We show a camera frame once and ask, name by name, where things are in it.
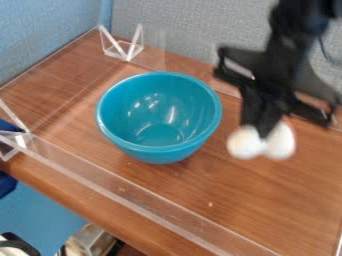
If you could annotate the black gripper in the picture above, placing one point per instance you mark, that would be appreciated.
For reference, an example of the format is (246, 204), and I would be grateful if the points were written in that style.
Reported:
(277, 87)

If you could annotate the white mushroom with brown cap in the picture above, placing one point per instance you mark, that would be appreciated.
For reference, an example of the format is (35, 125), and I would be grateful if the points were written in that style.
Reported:
(244, 145)

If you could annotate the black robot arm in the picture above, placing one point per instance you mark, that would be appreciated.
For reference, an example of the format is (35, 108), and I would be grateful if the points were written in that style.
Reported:
(298, 23)

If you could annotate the blue plastic bowl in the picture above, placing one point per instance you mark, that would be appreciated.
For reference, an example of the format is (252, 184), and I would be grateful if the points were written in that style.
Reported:
(159, 115)

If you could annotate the clear acrylic back barrier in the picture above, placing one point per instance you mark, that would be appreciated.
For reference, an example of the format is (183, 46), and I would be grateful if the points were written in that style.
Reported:
(162, 60)

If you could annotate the clear acrylic barrier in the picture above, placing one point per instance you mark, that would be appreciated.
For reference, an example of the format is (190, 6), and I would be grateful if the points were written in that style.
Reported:
(162, 60)
(195, 228)

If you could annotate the clear acrylic front barrier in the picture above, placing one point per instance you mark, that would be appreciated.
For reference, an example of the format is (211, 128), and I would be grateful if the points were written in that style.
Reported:
(195, 228)

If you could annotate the clear box under table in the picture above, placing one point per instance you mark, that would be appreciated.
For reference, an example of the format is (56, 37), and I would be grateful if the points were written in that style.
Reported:
(91, 241)

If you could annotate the black and white object bottom-left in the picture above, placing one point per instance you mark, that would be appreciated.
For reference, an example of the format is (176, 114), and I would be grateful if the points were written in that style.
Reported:
(12, 241)

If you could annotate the clear acrylic corner bracket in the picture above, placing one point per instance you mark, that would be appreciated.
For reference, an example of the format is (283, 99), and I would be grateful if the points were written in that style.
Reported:
(123, 50)

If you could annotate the clear acrylic left bracket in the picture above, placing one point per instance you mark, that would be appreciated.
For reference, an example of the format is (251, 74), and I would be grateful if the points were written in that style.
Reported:
(13, 133)

